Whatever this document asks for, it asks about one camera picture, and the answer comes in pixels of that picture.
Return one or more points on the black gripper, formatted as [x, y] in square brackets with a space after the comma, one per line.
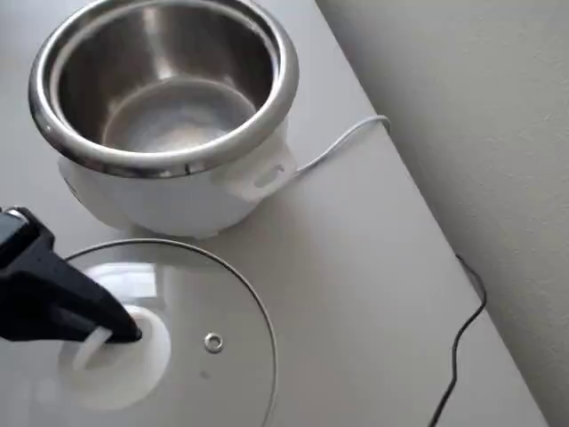
[58, 271]

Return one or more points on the stainless steel inner pot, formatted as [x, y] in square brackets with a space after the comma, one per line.
[178, 89]

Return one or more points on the white rice cooker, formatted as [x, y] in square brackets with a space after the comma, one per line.
[155, 200]

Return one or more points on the glass lid with white knob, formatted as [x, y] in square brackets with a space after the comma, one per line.
[213, 302]

